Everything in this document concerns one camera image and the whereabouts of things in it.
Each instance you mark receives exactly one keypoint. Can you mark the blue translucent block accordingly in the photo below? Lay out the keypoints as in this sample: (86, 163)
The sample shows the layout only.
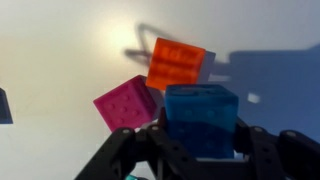
(200, 116)

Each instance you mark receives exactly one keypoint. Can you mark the white blue picture cube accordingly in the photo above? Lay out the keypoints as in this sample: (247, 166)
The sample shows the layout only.
(5, 108)

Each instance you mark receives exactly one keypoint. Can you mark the orange translucent block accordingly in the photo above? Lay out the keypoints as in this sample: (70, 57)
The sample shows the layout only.
(175, 63)

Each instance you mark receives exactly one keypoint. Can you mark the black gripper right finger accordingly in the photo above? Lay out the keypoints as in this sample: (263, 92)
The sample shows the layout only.
(283, 156)

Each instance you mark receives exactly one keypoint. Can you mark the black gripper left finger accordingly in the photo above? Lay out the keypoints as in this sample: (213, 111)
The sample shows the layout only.
(146, 153)

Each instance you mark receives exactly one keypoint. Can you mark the magenta block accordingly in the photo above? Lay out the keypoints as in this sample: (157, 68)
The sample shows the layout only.
(125, 105)

